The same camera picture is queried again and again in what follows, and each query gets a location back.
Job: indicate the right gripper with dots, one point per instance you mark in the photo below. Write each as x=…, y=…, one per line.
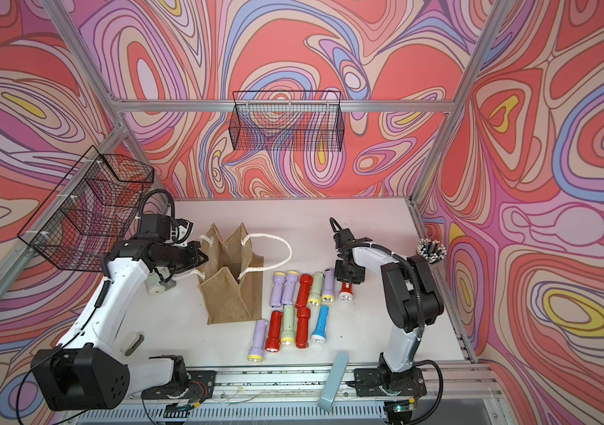
x=341, y=277

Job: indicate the purple flashlight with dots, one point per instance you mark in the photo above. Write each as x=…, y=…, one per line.
x=291, y=281
x=328, y=293
x=275, y=300
x=257, y=350

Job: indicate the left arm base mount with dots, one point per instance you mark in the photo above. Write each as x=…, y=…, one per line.
x=195, y=385

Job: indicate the green flashlight row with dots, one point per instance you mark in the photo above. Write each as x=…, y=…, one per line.
x=314, y=296
x=288, y=335

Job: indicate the green flashlight bottom row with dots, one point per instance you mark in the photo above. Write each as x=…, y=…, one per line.
x=288, y=335

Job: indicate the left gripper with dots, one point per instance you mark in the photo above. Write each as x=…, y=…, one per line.
x=195, y=260

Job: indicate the burlap tote bag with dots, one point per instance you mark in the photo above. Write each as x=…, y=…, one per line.
x=231, y=281

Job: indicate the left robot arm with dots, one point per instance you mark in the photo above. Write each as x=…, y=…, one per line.
x=85, y=371

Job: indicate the red flashlight bottom left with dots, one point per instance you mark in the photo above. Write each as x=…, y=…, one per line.
x=273, y=341

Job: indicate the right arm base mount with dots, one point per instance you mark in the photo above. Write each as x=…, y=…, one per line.
x=382, y=382

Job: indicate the wire basket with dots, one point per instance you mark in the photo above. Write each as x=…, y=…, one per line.
x=76, y=225
x=287, y=121

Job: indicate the green flashlight top row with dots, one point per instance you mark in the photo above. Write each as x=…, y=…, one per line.
x=314, y=296

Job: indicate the red white flashlight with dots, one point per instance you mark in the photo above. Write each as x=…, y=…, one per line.
x=346, y=293

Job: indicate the blue flashlight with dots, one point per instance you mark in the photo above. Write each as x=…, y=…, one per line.
x=319, y=333

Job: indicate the grey blue bar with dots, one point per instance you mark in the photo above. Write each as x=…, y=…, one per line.
x=333, y=382

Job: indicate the red flashlight top row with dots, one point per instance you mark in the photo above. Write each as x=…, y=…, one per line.
x=306, y=281

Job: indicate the back wire basket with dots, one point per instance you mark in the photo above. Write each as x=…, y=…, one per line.
x=287, y=121

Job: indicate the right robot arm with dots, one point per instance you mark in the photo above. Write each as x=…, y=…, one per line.
x=413, y=303

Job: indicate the small green white device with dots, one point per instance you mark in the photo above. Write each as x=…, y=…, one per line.
x=159, y=281

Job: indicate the red flashlight bottom middle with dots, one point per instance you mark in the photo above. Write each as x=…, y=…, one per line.
x=303, y=317

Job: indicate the left wire basket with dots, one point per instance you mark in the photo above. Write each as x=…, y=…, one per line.
x=76, y=225

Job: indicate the cup of pens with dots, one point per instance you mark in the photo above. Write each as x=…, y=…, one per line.
x=431, y=250

